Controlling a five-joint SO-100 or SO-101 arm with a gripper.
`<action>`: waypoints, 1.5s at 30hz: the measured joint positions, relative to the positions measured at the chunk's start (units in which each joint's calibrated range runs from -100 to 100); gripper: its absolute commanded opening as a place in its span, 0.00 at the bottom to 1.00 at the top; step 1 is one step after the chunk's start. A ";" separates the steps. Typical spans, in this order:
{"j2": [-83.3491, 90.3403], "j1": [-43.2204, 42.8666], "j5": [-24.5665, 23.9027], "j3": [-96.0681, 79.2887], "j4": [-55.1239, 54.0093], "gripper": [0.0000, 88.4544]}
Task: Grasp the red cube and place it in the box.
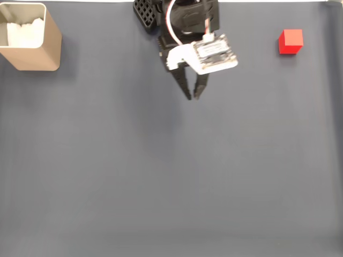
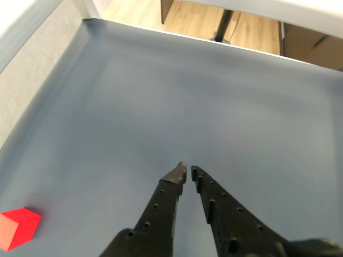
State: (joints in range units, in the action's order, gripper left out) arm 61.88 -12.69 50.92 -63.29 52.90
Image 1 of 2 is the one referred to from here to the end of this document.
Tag red cube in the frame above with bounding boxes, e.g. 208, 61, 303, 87
278, 29, 304, 55

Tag beige rounded box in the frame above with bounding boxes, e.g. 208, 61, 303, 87
0, 2, 63, 72

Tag grey-blue table mat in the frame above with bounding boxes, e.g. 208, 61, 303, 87
0, 1, 343, 257

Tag white tissue paper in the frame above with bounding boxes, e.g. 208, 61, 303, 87
6, 17, 45, 49

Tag white and red cable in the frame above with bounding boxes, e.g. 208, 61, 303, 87
165, 0, 186, 46

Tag black camera cable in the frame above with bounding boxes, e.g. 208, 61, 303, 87
202, 0, 215, 41

